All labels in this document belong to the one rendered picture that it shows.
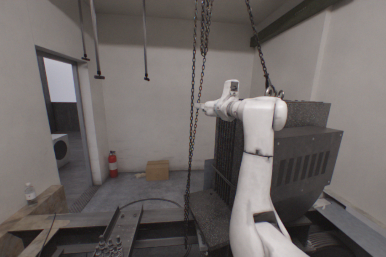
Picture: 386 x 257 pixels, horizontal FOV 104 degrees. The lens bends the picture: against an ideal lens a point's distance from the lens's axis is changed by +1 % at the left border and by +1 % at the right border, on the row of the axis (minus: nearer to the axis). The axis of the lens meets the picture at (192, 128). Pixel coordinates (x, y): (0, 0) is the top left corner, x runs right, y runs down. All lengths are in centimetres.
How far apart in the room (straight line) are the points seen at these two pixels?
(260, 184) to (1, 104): 180
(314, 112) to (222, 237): 83
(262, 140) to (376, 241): 157
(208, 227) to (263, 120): 81
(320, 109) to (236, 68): 238
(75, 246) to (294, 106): 185
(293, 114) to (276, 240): 66
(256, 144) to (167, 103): 276
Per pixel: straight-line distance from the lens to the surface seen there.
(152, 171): 307
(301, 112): 96
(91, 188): 331
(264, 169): 36
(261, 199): 38
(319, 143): 89
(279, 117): 35
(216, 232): 103
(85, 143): 306
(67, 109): 794
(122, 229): 142
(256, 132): 35
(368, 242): 180
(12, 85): 192
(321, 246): 162
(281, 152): 70
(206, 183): 154
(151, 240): 164
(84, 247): 177
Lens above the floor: 165
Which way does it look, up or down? 13 degrees down
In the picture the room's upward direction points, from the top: 1 degrees clockwise
